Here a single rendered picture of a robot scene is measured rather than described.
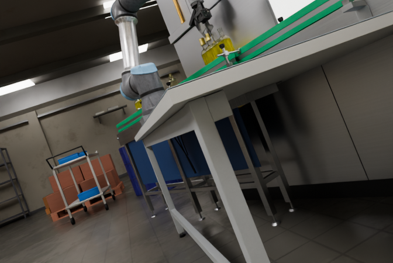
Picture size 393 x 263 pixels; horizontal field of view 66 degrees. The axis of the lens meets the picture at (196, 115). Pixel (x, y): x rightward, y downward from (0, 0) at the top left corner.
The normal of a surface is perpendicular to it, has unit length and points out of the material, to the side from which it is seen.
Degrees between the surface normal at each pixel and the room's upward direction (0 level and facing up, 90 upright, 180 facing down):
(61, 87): 90
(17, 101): 90
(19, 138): 90
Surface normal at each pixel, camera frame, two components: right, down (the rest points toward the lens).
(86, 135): 0.24, -0.13
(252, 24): -0.76, 0.28
